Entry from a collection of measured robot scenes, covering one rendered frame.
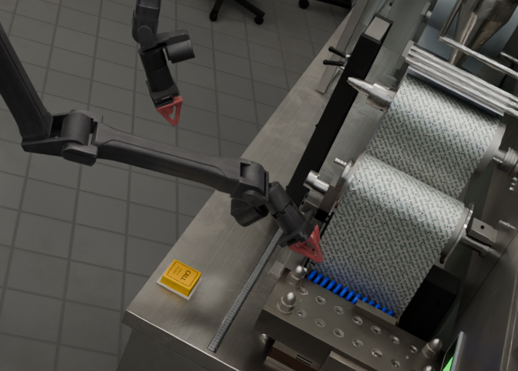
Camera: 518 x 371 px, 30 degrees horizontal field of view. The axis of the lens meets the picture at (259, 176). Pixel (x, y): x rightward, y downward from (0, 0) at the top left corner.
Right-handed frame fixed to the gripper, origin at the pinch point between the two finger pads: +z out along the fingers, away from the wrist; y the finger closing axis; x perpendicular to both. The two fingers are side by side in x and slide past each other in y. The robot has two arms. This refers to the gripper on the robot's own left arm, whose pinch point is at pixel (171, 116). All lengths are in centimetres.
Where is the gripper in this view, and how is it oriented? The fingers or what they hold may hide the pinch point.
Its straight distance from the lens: 241.1
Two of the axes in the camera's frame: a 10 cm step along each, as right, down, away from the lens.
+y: -2.9, -5.1, 8.1
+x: -9.3, 3.4, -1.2
